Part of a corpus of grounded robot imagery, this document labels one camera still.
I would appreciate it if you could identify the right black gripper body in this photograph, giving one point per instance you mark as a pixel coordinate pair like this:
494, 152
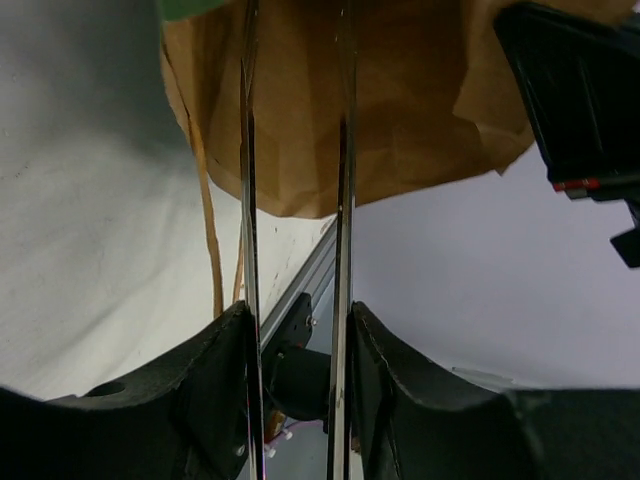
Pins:
627, 244

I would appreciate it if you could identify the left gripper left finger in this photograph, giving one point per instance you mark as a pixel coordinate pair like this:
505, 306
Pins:
188, 414

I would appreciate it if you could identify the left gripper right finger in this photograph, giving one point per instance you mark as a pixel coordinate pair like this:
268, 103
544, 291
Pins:
417, 420

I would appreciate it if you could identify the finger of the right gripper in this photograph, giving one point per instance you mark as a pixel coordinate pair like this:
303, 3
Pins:
579, 81

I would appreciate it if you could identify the metal tongs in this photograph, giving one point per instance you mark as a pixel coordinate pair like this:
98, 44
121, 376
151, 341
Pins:
340, 408

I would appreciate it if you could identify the green brown paper bag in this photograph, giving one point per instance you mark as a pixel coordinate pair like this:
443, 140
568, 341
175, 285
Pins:
424, 87

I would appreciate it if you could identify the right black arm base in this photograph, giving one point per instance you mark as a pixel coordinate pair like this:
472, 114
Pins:
295, 378

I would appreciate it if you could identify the aluminium rail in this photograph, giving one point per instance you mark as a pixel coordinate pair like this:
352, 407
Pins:
313, 277

